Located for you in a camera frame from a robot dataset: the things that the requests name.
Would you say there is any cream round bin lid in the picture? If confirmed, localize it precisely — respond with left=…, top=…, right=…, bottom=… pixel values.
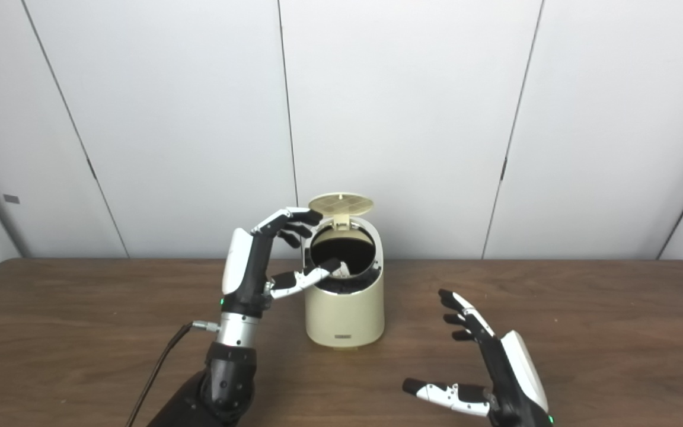
left=308, top=192, right=375, bottom=229

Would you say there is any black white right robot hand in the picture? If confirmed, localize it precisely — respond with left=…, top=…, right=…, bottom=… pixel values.
left=402, top=289, right=556, bottom=427

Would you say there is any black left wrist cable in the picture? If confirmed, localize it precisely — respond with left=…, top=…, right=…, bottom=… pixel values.
left=125, top=320, right=221, bottom=427

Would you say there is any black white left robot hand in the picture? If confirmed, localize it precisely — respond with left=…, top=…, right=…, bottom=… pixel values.
left=220, top=207, right=349, bottom=315

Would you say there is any cream-colored bin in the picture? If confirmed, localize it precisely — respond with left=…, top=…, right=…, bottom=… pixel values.
left=303, top=216, right=385, bottom=349

